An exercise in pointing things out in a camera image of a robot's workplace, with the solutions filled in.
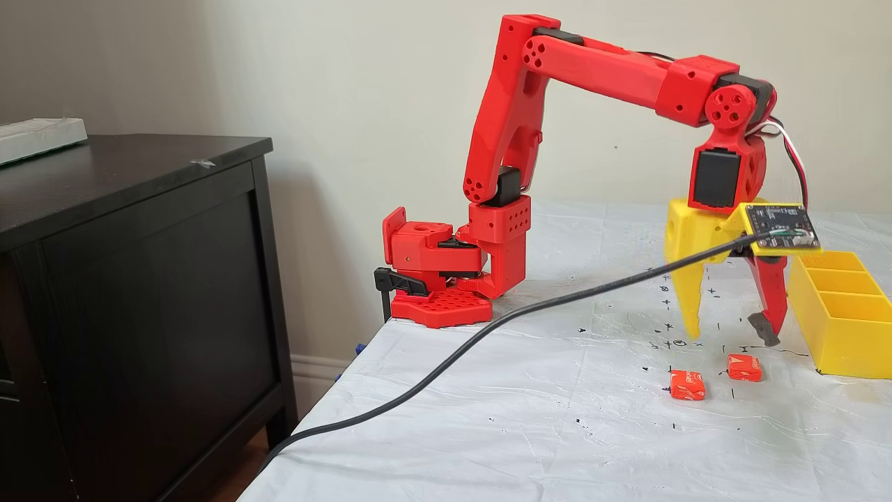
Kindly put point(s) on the camera board on yellow mount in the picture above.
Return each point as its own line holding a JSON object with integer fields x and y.
{"x": 780, "y": 226}

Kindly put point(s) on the orange starburst candy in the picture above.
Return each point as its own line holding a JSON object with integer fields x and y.
{"x": 687, "y": 385}
{"x": 744, "y": 367}

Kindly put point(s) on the white flat slab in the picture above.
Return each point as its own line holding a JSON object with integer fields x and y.
{"x": 42, "y": 138}

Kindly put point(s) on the black wooden dresser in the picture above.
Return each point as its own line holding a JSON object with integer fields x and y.
{"x": 139, "y": 314}

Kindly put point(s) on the yellow three-compartment box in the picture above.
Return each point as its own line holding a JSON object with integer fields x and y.
{"x": 850, "y": 335}

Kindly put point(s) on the black table clamp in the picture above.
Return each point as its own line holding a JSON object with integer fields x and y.
{"x": 401, "y": 281}

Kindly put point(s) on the white plastic table cover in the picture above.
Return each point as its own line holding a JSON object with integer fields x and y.
{"x": 523, "y": 432}

